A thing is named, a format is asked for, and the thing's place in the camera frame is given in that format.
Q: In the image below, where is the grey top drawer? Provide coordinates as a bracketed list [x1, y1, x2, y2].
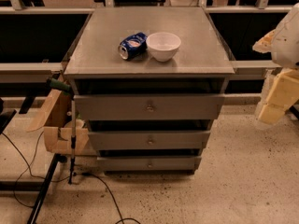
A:
[75, 94, 224, 120]

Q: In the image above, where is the black floor cable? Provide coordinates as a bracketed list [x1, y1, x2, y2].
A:
[0, 131, 142, 224]

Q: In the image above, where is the white bowl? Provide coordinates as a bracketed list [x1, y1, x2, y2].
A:
[146, 32, 181, 62]

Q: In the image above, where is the green handled pole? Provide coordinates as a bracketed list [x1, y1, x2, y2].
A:
[47, 78, 77, 184]

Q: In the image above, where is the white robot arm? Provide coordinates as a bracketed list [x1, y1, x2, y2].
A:
[252, 4, 299, 125]

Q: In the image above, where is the crushed blue soda can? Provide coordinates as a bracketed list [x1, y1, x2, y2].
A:
[118, 32, 148, 60]

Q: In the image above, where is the black metal stand leg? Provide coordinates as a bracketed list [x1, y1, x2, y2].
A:
[27, 154, 61, 224]

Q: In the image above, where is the cardboard box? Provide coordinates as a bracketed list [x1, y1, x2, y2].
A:
[26, 75, 92, 156]

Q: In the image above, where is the grey drawer cabinet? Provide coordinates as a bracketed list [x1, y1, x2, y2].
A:
[64, 6, 236, 175]

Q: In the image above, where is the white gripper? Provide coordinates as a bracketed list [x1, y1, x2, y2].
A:
[258, 69, 299, 125]

